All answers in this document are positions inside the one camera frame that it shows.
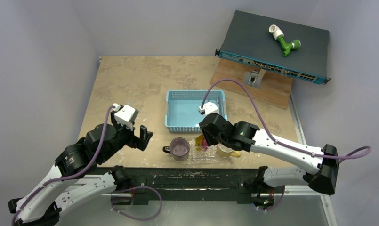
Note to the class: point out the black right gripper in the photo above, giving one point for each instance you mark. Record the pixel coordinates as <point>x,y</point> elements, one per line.
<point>210,131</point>

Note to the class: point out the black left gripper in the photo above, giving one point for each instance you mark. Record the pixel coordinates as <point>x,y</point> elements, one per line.
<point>141,142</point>

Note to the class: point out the pink toothpaste tube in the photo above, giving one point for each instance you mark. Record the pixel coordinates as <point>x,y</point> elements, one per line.
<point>204,145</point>

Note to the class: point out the yellow mug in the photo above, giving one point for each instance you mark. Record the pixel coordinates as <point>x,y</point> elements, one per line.
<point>224,151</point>

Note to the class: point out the clear textured square dish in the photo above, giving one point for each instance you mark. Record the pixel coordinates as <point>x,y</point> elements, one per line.
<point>209,156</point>

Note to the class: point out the textured clear oval tray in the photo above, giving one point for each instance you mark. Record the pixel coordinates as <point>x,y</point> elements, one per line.
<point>222,160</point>

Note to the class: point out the light blue perforated basket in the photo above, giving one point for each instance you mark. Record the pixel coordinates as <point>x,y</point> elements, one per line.
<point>182,115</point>

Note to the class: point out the purple mug black handle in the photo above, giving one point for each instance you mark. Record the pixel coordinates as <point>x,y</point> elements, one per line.
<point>179,149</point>

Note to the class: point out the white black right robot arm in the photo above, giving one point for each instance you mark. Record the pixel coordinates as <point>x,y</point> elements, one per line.
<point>313,166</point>

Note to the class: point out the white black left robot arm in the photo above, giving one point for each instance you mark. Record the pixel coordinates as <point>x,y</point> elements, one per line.
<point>44,204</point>

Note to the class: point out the wooden board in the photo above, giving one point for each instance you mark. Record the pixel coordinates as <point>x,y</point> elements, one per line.
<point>274,89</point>

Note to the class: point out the green white pipe fitting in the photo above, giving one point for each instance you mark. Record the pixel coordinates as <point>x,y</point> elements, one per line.
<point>279,37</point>

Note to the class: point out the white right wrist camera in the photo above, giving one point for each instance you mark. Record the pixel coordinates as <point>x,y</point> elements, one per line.
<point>208,108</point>

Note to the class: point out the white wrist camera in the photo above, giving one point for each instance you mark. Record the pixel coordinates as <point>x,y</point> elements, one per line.
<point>124,115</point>
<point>208,108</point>

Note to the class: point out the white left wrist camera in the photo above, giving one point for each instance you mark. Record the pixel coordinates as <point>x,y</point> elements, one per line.
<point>124,115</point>

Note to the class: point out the black metal base frame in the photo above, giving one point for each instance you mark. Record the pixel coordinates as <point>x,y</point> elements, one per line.
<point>143,185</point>

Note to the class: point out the grey metal camera mount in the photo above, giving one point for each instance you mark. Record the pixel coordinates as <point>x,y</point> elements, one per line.
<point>254,78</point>

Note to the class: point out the dark grey network switch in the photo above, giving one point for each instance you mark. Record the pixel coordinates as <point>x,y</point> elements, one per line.
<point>249,42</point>

